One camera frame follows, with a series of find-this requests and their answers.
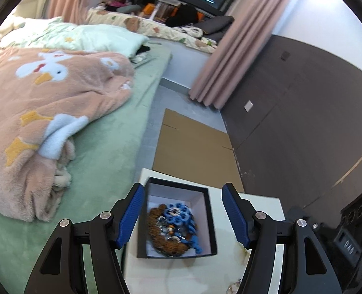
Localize blue braided bracelet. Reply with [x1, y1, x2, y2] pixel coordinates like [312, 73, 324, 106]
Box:
[164, 204, 204, 253]

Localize grey cushion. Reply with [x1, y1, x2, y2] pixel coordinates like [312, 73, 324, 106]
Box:
[196, 15, 235, 36]

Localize blue and brown bracelets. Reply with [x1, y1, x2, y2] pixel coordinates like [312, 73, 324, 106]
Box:
[147, 205, 197, 256]

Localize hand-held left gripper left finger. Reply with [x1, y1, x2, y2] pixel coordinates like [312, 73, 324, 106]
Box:
[23, 183, 145, 294]

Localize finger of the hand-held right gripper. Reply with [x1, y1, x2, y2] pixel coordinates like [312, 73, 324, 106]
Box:
[287, 207, 338, 231]

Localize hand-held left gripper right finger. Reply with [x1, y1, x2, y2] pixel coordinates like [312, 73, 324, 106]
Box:
[222, 183, 342, 294]

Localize black spotted white cloth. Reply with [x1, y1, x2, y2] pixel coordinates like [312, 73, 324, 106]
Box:
[173, 24, 205, 38]

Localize pile of plush toys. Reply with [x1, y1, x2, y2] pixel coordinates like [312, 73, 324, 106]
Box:
[97, 0, 142, 14]

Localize floral window seat mat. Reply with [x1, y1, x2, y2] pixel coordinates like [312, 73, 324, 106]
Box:
[86, 8, 220, 54]

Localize cardboard sheet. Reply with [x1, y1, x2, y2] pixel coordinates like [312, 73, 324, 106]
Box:
[152, 108, 245, 192]

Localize pink duck print blanket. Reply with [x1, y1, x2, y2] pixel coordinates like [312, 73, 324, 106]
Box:
[0, 47, 136, 223]

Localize pink curtain beside dark wall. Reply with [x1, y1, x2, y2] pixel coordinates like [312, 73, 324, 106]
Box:
[189, 0, 303, 110]

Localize silver bangle with charms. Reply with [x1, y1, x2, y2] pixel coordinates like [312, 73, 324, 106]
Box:
[227, 278, 243, 294]

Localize light green quilt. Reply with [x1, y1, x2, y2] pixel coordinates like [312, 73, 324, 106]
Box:
[0, 17, 150, 59]

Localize bed with green sheet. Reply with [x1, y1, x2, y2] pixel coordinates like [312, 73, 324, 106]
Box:
[0, 43, 173, 294]

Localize dark clothing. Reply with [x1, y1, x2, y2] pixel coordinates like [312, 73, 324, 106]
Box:
[132, 45, 151, 63]

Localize black bag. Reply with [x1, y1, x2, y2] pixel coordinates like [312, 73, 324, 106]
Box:
[166, 4, 199, 28]

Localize black jewelry box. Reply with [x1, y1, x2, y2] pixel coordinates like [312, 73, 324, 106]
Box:
[137, 176, 218, 259]

